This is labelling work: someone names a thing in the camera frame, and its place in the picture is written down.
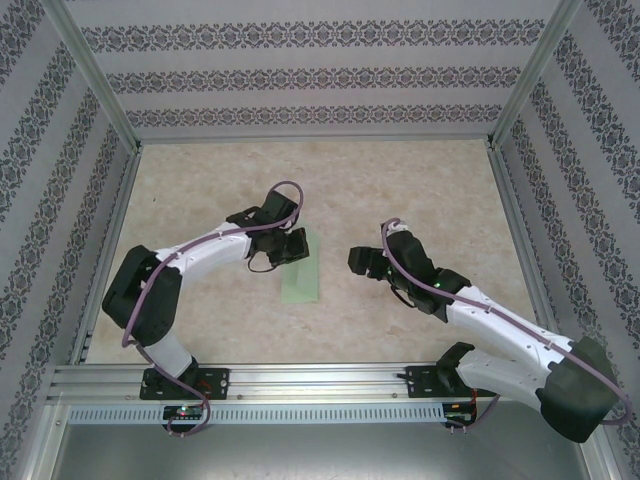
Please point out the grey sheet metal panel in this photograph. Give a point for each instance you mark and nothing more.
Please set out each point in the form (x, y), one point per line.
(320, 455)

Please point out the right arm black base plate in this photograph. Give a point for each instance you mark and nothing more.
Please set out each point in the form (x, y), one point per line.
(420, 380)

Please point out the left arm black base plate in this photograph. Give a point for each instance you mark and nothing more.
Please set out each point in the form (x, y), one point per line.
(217, 382)

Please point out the aluminium side rail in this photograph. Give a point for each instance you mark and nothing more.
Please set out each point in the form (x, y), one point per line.
(109, 250)
(510, 200)

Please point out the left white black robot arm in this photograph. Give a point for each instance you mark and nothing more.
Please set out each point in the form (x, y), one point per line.
(210, 250)

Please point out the aluminium frame post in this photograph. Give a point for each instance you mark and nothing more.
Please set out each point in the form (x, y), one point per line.
(47, 440)
(93, 70)
(535, 70)
(600, 465)

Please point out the aluminium mounting rail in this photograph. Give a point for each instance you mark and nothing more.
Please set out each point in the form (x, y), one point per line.
(320, 380)

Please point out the aluminium lower frame post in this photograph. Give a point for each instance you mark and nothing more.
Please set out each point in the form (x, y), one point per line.
(47, 440)
(600, 465)

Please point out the light green paper sheet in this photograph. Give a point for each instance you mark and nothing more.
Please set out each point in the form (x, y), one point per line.
(300, 287)

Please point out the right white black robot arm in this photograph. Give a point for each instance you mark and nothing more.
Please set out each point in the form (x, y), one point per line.
(500, 325)

